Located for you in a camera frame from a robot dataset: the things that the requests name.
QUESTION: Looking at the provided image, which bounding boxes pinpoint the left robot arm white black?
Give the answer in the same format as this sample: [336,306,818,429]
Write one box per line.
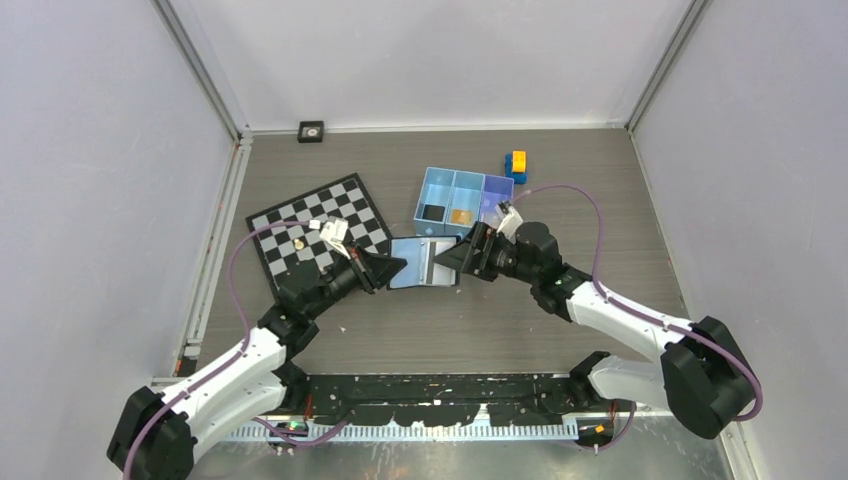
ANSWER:
[106,246,407,479]

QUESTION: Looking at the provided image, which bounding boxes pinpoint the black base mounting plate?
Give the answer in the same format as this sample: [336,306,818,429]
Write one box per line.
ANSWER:
[272,373,629,427]

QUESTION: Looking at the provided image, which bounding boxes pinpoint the light blue bin left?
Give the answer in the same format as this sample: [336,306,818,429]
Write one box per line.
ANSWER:
[413,167,456,236]

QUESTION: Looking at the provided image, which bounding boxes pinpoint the black square item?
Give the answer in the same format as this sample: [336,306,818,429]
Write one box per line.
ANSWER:
[420,204,445,222]

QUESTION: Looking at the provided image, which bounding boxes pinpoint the light blue bin middle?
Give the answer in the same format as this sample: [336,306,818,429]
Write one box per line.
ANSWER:
[444,170,484,237]

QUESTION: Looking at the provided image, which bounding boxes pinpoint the purple cable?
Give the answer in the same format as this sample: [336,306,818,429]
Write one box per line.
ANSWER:
[122,220,349,480]
[513,184,765,454]

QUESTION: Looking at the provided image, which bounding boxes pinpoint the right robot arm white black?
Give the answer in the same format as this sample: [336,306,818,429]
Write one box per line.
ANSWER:
[435,222,762,439]

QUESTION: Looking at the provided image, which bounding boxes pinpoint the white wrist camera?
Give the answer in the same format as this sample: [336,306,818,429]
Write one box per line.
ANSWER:
[319,217,352,260]
[497,201,524,240]

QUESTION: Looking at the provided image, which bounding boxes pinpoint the light blue bin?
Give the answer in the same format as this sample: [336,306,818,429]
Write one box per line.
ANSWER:
[413,167,456,236]
[444,170,484,237]

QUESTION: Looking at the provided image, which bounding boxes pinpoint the black white chessboard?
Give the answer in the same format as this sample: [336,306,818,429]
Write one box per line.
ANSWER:
[246,173,392,295]

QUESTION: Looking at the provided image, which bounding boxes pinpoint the blue yellow toy blocks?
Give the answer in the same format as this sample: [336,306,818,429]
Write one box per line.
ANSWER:
[504,150,528,185]

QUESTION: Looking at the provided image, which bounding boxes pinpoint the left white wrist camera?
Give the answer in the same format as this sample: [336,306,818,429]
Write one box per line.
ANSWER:
[319,217,352,260]

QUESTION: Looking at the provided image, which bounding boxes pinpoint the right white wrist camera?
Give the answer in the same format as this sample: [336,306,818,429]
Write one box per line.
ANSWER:
[497,201,524,240]

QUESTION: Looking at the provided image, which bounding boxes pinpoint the purple bin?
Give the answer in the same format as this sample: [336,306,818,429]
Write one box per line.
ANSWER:
[479,174,514,228]

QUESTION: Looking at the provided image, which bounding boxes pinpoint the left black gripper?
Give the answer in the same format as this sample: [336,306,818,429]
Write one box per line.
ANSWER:
[306,239,405,319]

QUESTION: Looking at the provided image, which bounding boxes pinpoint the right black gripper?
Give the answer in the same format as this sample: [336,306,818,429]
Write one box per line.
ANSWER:
[435,221,538,285]

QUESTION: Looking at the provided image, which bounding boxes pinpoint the small black square box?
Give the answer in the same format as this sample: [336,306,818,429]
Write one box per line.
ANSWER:
[297,120,325,144]

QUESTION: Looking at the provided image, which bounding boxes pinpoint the orange square item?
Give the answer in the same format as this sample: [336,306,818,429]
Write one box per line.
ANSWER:
[450,209,474,226]

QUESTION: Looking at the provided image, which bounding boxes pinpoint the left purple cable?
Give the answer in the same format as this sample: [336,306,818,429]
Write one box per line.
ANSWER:
[122,220,349,480]

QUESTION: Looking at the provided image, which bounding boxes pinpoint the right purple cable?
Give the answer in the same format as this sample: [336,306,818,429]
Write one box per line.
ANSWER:
[513,184,765,454]

